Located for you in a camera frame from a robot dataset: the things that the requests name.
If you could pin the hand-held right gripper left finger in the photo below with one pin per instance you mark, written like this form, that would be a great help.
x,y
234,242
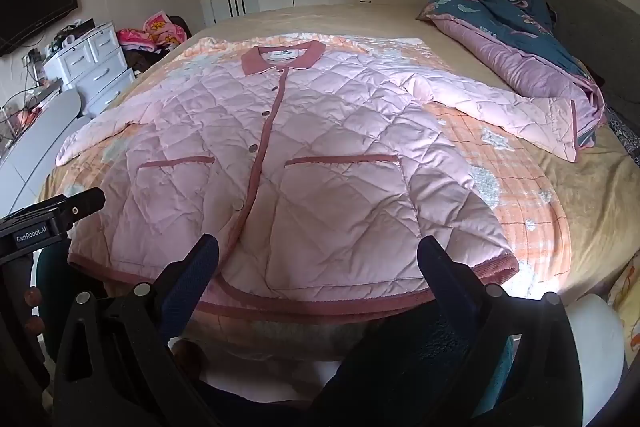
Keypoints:
x,y
192,274

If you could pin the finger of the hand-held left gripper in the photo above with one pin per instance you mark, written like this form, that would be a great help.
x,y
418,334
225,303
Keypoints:
x,y
85,206

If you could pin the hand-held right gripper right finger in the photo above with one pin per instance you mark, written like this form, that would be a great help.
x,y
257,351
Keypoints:
x,y
447,282

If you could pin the pink quilted duvet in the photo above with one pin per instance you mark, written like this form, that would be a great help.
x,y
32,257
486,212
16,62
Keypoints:
x,y
325,157

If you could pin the dark clothes pile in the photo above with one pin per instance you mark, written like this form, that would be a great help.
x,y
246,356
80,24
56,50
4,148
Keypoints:
x,y
142,57

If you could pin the person's left hand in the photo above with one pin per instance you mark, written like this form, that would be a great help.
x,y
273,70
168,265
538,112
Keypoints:
x,y
34,297

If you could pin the white oval board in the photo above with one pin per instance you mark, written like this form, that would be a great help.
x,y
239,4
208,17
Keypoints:
x,y
35,177
45,117

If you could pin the person's teal clothing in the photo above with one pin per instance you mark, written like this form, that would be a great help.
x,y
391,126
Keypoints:
x,y
50,302

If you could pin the orange checked blanket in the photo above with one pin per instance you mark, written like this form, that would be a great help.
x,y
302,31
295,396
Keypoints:
x,y
510,187

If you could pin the cluttered grey desk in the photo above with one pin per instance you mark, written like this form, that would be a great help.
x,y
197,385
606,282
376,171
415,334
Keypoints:
x,y
25,99

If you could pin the white drawer chest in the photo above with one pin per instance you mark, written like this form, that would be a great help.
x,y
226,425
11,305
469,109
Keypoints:
x,y
95,67

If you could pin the bed with tan sheet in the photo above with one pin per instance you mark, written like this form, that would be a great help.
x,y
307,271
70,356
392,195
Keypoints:
x,y
590,207

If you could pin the white round object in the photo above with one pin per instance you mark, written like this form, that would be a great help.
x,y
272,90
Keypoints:
x,y
597,347

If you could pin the black box on chest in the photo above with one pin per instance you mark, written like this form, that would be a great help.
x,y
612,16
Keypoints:
x,y
75,31

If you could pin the yellow printed cloth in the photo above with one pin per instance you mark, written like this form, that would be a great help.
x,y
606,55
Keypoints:
x,y
627,302

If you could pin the pink cartoon blanket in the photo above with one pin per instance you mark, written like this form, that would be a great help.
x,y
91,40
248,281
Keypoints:
x,y
155,29

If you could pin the black television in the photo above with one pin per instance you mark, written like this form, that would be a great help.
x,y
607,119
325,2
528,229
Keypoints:
x,y
35,2

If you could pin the dark patterned cloth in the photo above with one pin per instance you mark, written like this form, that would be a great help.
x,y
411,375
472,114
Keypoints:
x,y
625,132

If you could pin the blue floral quilt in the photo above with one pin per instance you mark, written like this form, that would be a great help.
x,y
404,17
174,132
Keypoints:
x,y
500,22

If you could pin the grey padded headboard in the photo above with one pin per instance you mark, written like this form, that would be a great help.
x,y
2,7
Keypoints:
x,y
590,17

